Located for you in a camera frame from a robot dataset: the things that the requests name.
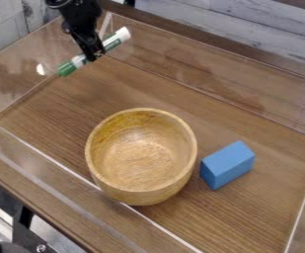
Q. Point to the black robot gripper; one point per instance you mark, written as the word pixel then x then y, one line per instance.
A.
pixel 80 14

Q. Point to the green Expo marker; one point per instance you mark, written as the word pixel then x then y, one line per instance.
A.
pixel 120 36

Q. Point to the brown wooden bowl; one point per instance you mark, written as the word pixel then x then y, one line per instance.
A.
pixel 140 153

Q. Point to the blue foam block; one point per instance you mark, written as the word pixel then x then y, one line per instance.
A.
pixel 226 164

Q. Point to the black table leg bracket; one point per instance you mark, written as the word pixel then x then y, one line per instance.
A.
pixel 23 235

